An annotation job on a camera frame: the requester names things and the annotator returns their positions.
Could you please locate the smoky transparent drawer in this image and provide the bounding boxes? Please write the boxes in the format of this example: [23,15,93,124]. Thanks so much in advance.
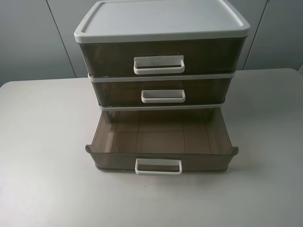
[85,108,239,175]
[92,78,232,107]
[80,37,245,77]

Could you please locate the white plastic drawer cabinet frame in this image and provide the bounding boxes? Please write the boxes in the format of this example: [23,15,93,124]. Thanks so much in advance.
[74,0,250,113]

